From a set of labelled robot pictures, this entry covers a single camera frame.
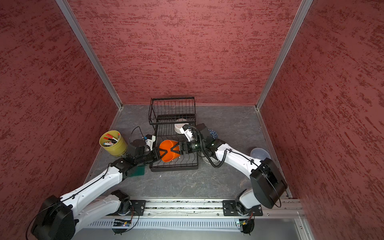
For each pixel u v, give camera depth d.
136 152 0.62
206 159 0.86
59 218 0.39
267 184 0.42
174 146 0.72
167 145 0.80
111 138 0.87
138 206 0.74
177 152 0.70
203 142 0.63
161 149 0.78
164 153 0.80
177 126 0.99
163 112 1.11
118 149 0.85
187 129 0.73
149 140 0.75
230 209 0.74
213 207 0.76
